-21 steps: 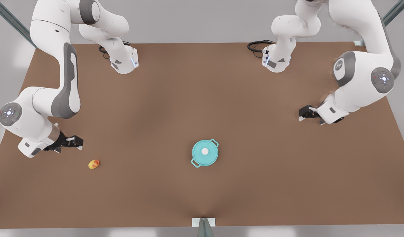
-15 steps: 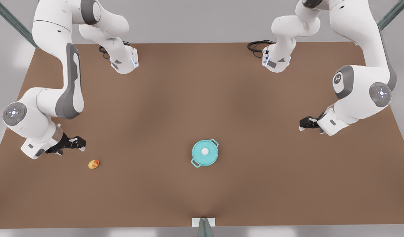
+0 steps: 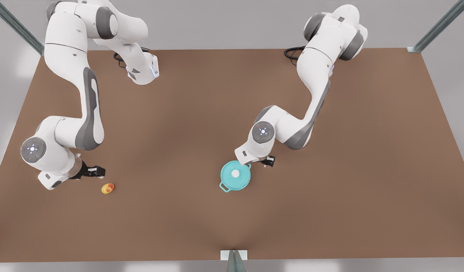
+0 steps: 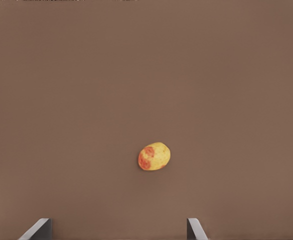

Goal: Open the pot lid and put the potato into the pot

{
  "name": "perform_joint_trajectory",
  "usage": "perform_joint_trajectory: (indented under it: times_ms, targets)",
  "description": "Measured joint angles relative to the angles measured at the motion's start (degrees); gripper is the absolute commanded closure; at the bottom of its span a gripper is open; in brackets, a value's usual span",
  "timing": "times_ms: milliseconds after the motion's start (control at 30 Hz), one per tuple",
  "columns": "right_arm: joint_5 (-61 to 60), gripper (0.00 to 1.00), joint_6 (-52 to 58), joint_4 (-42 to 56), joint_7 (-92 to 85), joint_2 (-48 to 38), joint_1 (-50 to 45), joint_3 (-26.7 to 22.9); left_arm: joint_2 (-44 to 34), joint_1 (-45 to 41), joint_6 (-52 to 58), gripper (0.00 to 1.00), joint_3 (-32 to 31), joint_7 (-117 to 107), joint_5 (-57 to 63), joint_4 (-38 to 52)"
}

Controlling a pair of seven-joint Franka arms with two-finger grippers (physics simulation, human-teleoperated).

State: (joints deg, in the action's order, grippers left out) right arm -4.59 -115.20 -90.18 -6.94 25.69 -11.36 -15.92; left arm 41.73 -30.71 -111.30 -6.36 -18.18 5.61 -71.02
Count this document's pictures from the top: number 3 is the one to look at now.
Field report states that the black cable loop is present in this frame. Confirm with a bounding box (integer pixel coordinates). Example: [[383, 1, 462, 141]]
[[114, 48, 151, 69], [284, 46, 306, 66]]

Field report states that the silver frame post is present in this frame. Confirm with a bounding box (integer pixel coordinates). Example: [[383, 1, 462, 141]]
[[220, 250, 248, 272], [0, 0, 44, 56], [407, 0, 464, 53]]

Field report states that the teal pot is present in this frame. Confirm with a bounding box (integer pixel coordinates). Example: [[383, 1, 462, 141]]
[[219, 162, 252, 193]]

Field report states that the teal lid with white knob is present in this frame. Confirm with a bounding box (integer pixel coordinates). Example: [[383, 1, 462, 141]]
[[221, 161, 251, 190]]

